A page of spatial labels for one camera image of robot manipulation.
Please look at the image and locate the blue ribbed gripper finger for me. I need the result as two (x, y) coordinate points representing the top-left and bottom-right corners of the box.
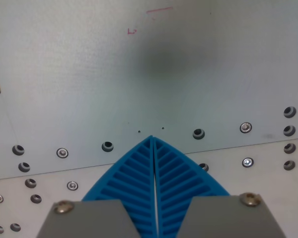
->
(36, 135), (159, 238)
(153, 136), (288, 238)

